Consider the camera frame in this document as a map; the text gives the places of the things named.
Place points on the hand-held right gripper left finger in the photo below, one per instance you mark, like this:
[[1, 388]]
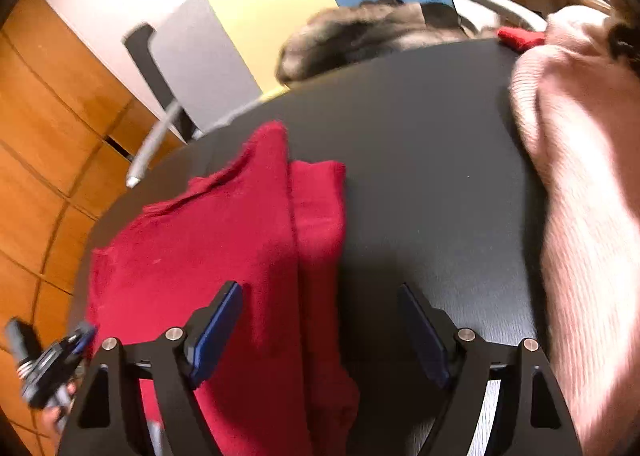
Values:
[[215, 336]]

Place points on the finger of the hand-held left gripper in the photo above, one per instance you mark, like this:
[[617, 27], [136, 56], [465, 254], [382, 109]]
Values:
[[80, 338]]

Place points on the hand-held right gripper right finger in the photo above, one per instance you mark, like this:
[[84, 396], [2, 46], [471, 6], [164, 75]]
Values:
[[425, 336]]

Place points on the red knit sweater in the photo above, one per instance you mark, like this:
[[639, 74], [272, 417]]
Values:
[[225, 236]]

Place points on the wooden cabinet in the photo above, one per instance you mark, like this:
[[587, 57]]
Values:
[[45, 136]]

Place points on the pink knit sweater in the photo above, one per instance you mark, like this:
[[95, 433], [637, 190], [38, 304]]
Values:
[[580, 176]]

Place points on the grey office chair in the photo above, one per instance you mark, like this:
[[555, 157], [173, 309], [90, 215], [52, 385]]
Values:
[[200, 61]]

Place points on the grey brown fur garment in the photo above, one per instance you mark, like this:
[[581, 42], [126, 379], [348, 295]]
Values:
[[360, 38]]

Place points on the small red cloth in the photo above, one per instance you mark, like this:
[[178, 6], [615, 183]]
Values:
[[520, 38]]

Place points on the yellow board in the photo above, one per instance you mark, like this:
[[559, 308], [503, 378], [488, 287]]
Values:
[[270, 11]]

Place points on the grey curved chair armrest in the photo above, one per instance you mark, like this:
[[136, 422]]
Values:
[[495, 3]]

